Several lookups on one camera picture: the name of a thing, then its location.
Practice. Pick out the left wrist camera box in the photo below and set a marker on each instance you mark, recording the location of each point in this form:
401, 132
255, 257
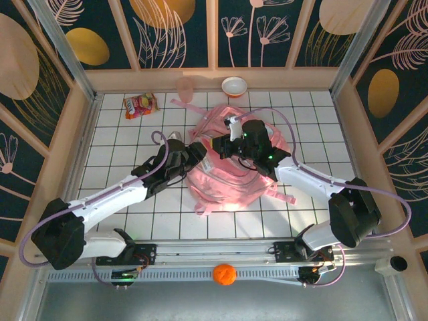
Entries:
174, 135

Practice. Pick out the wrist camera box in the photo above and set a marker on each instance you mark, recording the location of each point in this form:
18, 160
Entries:
174, 135
234, 128

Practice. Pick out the right controller board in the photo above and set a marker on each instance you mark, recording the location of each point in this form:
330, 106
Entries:
309, 272

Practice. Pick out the grey cylinder device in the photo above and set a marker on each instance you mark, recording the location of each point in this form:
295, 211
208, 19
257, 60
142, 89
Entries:
391, 265

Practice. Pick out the controller board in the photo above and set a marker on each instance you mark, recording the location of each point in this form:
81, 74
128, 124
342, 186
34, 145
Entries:
309, 272
123, 275

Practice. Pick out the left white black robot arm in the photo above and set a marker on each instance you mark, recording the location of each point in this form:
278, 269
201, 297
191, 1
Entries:
110, 200

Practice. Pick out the aluminium rail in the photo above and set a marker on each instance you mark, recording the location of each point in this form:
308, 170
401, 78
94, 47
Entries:
207, 249

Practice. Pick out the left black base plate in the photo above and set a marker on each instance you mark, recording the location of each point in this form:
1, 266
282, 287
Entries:
147, 254

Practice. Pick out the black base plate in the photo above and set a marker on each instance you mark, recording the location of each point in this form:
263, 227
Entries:
284, 252
147, 254

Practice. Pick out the white orange bowl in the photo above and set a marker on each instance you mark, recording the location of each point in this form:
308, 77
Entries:
234, 86

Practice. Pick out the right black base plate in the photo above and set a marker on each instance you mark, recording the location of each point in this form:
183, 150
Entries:
284, 252

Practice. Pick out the pink plastic cup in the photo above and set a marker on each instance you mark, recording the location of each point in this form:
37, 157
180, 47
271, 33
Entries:
185, 89

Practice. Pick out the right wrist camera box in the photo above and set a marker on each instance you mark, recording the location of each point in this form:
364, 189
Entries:
234, 128

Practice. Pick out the aluminium corner post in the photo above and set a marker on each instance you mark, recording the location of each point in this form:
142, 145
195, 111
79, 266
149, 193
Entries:
359, 50
67, 57

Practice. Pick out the left controller board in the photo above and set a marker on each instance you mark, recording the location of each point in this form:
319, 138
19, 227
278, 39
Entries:
123, 275

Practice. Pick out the orange ball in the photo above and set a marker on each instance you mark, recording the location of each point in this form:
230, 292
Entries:
224, 275

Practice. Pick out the orange snack bag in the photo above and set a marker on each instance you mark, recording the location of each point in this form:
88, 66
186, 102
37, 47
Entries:
141, 106

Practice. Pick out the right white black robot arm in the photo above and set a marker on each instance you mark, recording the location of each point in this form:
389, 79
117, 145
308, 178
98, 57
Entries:
301, 174

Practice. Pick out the pink backpack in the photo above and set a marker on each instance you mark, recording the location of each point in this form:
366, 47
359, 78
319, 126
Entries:
227, 187

